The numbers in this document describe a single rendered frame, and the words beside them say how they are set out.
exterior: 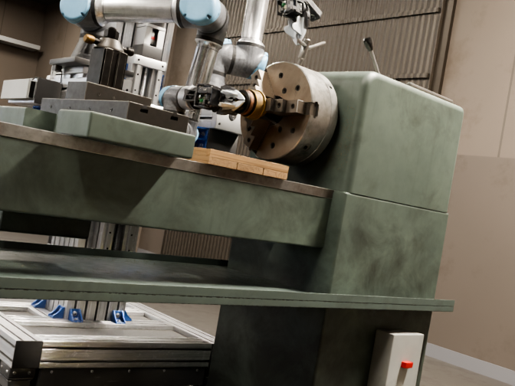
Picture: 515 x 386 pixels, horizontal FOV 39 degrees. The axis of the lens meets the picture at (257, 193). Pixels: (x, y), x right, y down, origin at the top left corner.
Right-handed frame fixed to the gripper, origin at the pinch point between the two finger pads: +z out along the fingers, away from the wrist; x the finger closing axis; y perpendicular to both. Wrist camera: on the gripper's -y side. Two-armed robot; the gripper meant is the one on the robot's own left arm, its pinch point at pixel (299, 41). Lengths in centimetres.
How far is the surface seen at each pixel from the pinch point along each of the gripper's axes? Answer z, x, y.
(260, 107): 28.6, 4.2, 22.5
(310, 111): 30.0, 15.1, 12.3
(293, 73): 16.7, 8.6, 12.8
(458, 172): -4, -79, -240
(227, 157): 49, 13, 44
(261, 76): 16.0, -1.5, 16.4
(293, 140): 37.9, 8.6, 12.8
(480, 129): -29, -62, -240
